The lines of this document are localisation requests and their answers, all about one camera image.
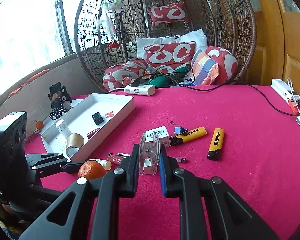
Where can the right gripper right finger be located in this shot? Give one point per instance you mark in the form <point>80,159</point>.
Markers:
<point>209,208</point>

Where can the white power strip right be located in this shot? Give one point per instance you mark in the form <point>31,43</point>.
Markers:
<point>287,93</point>

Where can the orange mandarin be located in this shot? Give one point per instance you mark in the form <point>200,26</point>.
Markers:
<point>91,170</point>

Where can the red patterned cushion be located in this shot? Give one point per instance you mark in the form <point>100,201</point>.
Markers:
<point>227,63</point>
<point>121,75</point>

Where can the small dropper bottle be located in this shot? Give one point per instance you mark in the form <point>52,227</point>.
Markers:
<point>104,163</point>

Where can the white power strip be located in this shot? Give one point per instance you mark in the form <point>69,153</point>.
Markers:
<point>146,90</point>
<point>287,93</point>

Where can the white usb charger plug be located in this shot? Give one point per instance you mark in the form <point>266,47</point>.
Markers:
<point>147,167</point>

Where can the plaid striped cushion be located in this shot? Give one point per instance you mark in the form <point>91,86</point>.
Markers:
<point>204,69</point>

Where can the red white patterned pillow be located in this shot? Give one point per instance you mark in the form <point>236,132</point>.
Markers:
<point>170,54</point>

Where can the red patterned cushion left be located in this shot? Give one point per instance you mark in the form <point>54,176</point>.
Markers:
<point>121,75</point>

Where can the red patterned cushion right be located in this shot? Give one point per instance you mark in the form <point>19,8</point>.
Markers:
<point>227,63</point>

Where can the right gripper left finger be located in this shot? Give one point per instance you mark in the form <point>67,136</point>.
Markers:
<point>89,209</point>

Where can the white dreamcatcher ornament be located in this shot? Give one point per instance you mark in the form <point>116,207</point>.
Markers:
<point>110,8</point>

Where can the small red headrest pillow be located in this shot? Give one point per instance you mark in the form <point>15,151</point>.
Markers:
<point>168,14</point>

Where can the tan tape roll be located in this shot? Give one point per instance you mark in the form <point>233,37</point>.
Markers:
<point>73,143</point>

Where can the yellow lighter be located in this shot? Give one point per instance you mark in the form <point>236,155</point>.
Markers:
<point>216,144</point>
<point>188,136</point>

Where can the pink red tablecloth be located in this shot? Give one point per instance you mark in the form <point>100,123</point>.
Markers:
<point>260,157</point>

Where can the black cat phone stand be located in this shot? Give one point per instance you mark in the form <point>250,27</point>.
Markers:
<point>60,101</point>

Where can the white cardboard tray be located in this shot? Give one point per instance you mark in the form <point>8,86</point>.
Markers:
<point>113,108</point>

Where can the green cloth item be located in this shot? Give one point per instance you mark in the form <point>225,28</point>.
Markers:
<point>160,80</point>

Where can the small pink barcode box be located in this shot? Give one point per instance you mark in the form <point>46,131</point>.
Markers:
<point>159,132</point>

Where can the red rectangular lighter box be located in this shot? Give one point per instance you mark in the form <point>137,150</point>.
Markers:
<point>115,159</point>

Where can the white pill bottle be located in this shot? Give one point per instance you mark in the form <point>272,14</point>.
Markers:
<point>63,128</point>

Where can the blue binder clip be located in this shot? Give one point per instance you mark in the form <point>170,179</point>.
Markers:
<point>178,130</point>

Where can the wicker hanging egg chair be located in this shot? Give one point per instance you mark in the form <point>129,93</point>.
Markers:
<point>228,24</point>

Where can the small orange on sill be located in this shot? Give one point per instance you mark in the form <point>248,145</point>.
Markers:
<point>39,125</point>

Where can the black charger adapter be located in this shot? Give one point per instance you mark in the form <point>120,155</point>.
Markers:
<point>97,118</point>

